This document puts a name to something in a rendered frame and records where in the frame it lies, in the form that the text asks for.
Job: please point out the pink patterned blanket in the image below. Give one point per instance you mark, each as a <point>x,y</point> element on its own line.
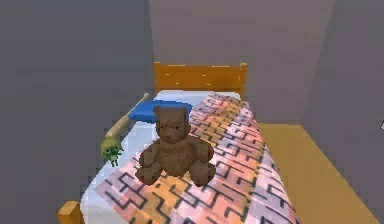
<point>233,160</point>

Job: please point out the wooden bed with white mattress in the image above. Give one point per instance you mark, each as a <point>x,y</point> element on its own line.
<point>200,77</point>

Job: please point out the green frog doll yellow hat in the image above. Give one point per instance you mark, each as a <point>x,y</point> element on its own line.
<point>111,150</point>

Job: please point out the blue pillow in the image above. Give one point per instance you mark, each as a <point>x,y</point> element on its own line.
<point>143,111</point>

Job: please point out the brown teddy bear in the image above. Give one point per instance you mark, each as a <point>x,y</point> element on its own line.
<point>175,150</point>

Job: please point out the wooden baseball bat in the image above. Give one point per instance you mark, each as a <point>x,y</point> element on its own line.
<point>125,118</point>

